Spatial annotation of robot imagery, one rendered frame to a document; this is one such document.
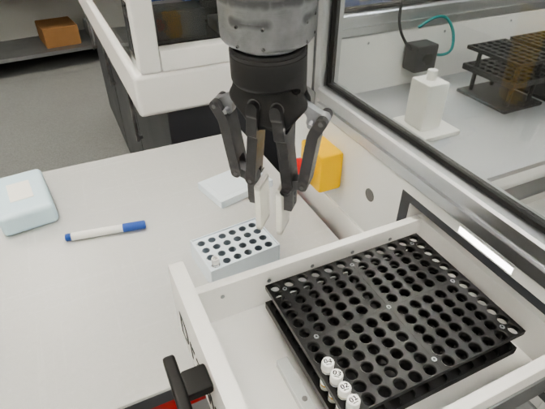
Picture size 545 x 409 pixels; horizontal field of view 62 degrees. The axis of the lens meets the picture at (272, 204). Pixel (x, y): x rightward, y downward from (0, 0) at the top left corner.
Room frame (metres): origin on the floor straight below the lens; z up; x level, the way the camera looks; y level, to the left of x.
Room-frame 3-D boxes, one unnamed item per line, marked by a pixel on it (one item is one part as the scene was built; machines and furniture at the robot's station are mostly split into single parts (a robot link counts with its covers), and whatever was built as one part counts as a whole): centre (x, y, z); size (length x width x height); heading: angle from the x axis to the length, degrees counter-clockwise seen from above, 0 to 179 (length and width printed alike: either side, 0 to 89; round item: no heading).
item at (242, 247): (0.56, 0.06, 0.78); 0.12 x 0.08 x 0.04; 121
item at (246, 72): (0.44, 0.00, 1.12); 0.08 x 0.07 x 0.09; 69
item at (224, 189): (0.77, 0.08, 0.77); 0.13 x 0.09 x 0.02; 128
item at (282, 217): (0.44, -0.01, 0.96); 0.03 x 0.01 x 0.07; 159
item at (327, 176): (0.68, -0.08, 0.88); 0.07 x 0.05 x 0.07; 25
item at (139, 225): (0.62, 0.30, 0.77); 0.14 x 0.02 x 0.02; 106
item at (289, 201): (0.43, -0.03, 0.99); 0.03 x 0.01 x 0.05; 69
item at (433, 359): (0.33, -0.13, 0.87); 0.22 x 0.18 x 0.06; 115
